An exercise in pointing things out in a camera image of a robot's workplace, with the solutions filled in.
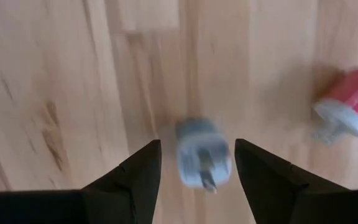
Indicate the red and white charger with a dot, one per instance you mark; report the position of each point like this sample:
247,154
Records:
356,93

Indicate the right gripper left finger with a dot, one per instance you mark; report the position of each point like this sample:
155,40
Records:
132,193

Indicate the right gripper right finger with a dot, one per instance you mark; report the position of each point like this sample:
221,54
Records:
278,193

